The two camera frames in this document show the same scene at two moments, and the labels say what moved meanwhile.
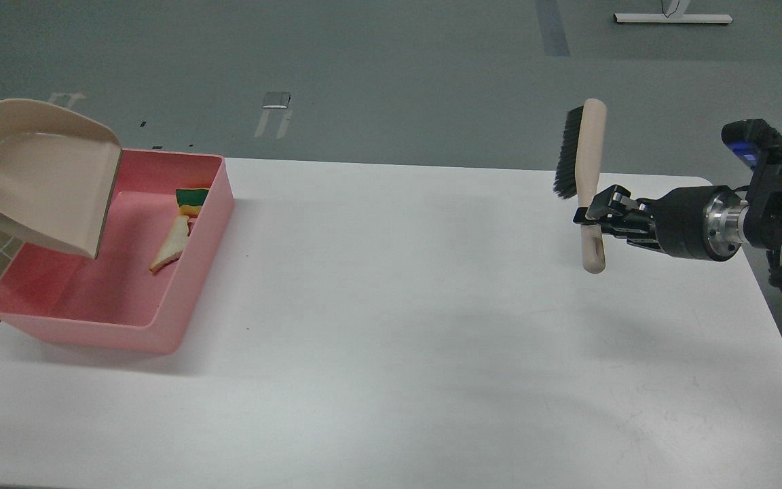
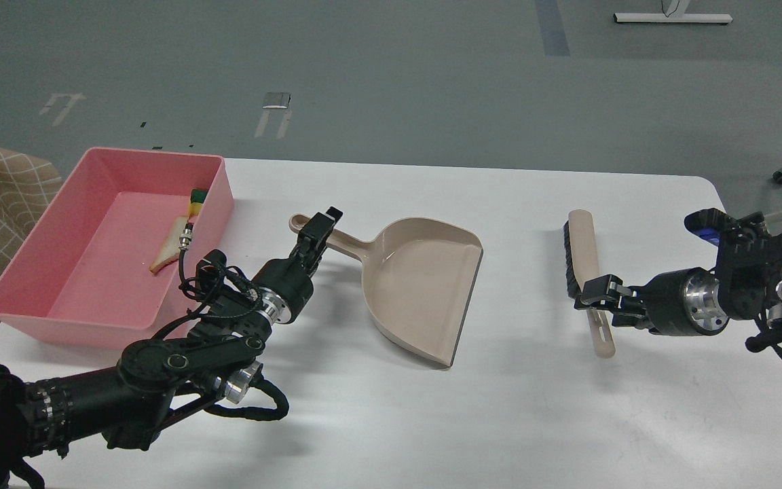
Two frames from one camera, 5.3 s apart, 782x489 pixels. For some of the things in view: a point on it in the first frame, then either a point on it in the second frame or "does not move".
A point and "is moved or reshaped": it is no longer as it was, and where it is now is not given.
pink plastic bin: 115,299 does not move
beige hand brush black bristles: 578,169 to 582,271
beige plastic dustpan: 41,170 to 419,276
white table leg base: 674,13 does not move
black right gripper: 701,221 to 687,303
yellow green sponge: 190,200 is moved or reshaped
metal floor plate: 277,100 does not move
